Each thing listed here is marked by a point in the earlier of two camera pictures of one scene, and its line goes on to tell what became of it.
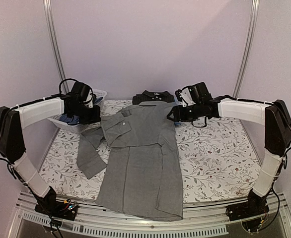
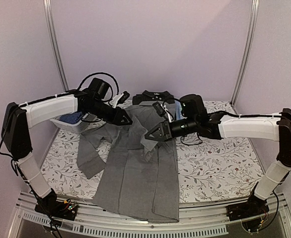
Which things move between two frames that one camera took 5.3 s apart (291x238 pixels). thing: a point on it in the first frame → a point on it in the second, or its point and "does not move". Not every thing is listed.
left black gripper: (96, 118) → (117, 118)
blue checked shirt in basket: (75, 119) does not move
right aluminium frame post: (248, 47) does not move
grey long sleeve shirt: (142, 177) does not move
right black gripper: (178, 115) → (167, 133)
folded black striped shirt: (150, 96) does not move
